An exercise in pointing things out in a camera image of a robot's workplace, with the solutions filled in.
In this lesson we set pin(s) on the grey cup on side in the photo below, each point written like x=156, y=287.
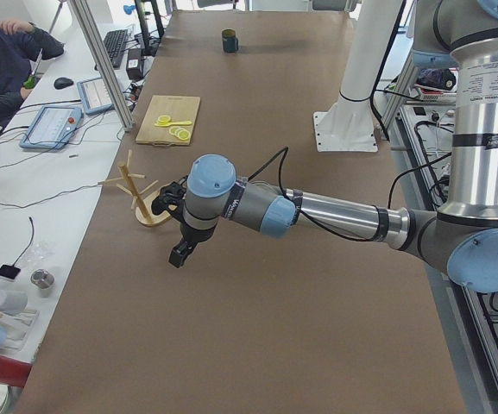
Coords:
x=13, y=302

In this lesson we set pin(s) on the blue teach pendant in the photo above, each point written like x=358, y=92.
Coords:
x=52, y=128
x=94, y=96

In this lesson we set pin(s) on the small metal cylinder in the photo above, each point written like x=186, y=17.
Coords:
x=42, y=279

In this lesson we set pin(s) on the blue teach pendant near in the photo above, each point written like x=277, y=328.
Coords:
x=52, y=128

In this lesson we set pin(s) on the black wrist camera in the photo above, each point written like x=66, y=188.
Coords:
x=171, y=200

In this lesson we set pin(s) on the yellow plastic knife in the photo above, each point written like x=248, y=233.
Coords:
x=170, y=124

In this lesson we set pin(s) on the black computer mouse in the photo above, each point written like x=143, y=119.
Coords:
x=62, y=83

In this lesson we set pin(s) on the black power adapter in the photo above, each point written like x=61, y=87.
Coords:
x=135, y=64

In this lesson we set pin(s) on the wooden cup rack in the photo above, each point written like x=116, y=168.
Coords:
x=142, y=199

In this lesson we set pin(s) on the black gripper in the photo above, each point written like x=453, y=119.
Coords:
x=195, y=234

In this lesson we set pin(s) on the black keyboard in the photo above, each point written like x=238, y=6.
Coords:
x=115, y=43

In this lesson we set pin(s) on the person in dark sweater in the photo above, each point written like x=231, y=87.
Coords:
x=21, y=43

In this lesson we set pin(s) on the lemon slice near handle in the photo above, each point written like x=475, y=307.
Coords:
x=183, y=135

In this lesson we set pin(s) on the blue teach pendant far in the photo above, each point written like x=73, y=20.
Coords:
x=94, y=96

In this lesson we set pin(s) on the wooden cutting board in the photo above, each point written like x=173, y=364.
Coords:
x=180, y=108

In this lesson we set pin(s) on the aluminium frame post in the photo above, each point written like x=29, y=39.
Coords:
x=92, y=36

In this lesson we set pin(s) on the white pillar base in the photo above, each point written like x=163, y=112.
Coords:
x=348, y=125

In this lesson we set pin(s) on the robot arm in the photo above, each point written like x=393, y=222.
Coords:
x=460, y=239

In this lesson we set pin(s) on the blue mug yellow inside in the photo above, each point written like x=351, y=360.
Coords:
x=230, y=42

